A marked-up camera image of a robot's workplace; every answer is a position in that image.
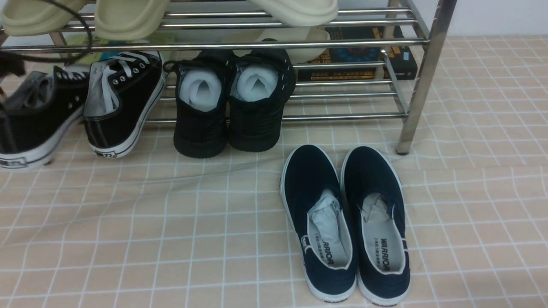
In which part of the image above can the beige left foam slipper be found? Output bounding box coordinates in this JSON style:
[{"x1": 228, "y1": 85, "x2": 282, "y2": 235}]
[{"x1": 1, "y1": 0, "x2": 74, "y2": 36}]

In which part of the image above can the cream right foam slipper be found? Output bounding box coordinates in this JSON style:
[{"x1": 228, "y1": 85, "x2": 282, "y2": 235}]
[{"x1": 249, "y1": 0, "x2": 339, "y2": 27}]

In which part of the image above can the black white canvas sneaker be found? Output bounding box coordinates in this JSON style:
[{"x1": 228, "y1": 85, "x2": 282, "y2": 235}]
[
  {"x1": 0, "y1": 66, "x2": 89, "y2": 170},
  {"x1": 83, "y1": 51, "x2": 167, "y2": 159}
]

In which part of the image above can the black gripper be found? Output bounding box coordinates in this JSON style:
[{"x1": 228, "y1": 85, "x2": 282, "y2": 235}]
[{"x1": 0, "y1": 52, "x2": 26, "y2": 78}]

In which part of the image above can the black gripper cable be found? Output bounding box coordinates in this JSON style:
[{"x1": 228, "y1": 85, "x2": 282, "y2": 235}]
[{"x1": 0, "y1": 0, "x2": 93, "y2": 65}]

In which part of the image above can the beige middle foam slipper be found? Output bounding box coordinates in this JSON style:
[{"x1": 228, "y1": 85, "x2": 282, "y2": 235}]
[{"x1": 94, "y1": 0, "x2": 170, "y2": 41}]

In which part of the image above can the black right knit shoe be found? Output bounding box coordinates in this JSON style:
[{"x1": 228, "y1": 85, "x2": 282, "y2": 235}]
[{"x1": 228, "y1": 48, "x2": 296, "y2": 152}]

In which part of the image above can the silver metal shoe rack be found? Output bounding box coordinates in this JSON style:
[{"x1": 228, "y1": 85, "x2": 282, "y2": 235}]
[{"x1": 1, "y1": 0, "x2": 457, "y2": 155}]

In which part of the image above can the navy right slip-on shoe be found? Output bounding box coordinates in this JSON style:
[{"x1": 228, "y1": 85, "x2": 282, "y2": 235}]
[{"x1": 340, "y1": 146, "x2": 411, "y2": 307}]

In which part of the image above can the black left knit shoe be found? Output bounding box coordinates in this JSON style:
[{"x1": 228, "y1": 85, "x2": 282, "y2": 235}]
[{"x1": 163, "y1": 50, "x2": 235, "y2": 159}]

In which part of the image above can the black box behind rack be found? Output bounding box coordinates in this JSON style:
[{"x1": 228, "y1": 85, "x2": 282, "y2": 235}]
[{"x1": 296, "y1": 26, "x2": 418, "y2": 82}]

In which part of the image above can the navy left slip-on shoe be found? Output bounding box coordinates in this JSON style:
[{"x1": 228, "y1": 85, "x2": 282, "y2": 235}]
[{"x1": 280, "y1": 145, "x2": 357, "y2": 303}]

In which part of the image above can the black knit shoe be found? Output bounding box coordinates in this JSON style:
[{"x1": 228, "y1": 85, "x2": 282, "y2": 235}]
[
  {"x1": 163, "y1": 50, "x2": 235, "y2": 159},
  {"x1": 228, "y1": 48, "x2": 296, "y2": 152}
]

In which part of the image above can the checkered beige tablecloth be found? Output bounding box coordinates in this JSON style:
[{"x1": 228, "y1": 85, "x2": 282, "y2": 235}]
[{"x1": 0, "y1": 36, "x2": 547, "y2": 308}]

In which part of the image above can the navy slip-on shoe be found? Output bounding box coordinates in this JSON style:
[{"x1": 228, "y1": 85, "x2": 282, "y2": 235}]
[
  {"x1": 280, "y1": 145, "x2": 357, "y2": 303},
  {"x1": 340, "y1": 146, "x2": 411, "y2": 307}
]

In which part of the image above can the beige foam slipper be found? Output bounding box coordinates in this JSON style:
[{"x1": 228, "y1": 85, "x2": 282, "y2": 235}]
[
  {"x1": 1, "y1": 0, "x2": 74, "y2": 36},
  {"x1": 94, "y1": 0, "x2": 170, "y2": 41}
]

